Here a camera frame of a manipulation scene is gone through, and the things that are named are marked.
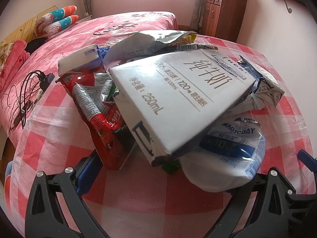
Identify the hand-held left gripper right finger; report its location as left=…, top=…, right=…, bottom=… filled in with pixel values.
left=207, top=167, right=317, bottom=238

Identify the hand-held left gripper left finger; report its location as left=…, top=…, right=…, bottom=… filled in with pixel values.
left=25, top=150, right=111, bottom=238

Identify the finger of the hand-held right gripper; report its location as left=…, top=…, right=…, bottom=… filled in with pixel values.
left=298, top=150, right=317, bottom=173

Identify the red snack bag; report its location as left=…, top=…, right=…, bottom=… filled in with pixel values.
left=56, top=72, right=139, bottom=170

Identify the large white milk carton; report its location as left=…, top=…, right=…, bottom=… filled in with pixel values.
left=109, top=48, right=257, bottom=166

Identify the red white checkered tablecloth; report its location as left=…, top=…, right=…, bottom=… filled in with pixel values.
left=12, top=36, right=317, bottom=238

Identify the green wrapper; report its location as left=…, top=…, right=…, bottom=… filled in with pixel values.
left=161, top=160, right=181, bottom=174

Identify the small crumpled milk carton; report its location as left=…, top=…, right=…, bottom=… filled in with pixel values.
left=235, top=55, right=285, bottom=107

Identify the white power strip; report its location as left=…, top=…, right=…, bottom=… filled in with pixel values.
left=23, top=92, right=44, bottom=112

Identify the dark power adapter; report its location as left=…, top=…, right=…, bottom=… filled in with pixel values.
left=40, top=73, right=55, bottom=92

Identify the small white blue carton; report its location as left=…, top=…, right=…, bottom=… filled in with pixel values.
left=58, top=44, right=104, bottom=76

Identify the black clothing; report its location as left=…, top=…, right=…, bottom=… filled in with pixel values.
left=25, top=37, right=47, bottom=54

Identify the folded pink blanket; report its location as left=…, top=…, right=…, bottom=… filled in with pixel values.
left=0, top=40, right=30, bottom=85

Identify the large white plastic bag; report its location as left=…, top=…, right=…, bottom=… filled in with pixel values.
left=103, top=30, right=191, bottom=67

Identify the bed with pink sheet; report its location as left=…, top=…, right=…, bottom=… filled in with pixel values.
left=0, top=11, right=179, bottom=134

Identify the floral pillow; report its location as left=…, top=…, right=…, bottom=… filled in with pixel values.
left=0, top=42, right=15, bottom=62

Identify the cartoon print pillow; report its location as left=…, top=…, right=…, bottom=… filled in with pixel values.
left=41, top=5, right=78, bottom=24
left=33, top=15, right=80, bottom=39

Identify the yellow headboard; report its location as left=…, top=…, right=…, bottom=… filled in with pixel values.
left=0, top=5, right=58, bottom=45

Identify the brown wooden cabinet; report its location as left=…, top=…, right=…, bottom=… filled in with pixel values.
left=201, top=0, right=248, bottom=42

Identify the yellow snack wrapper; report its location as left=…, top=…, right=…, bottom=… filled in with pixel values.
left=171, top=31, right=219, bottom=52

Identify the grey curtain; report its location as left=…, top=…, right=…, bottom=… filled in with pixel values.
left=191, top=0, right=206, bottom=30

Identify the black cable bundle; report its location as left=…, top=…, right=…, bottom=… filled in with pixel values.
left=15, top=71, right=46, bottom=129

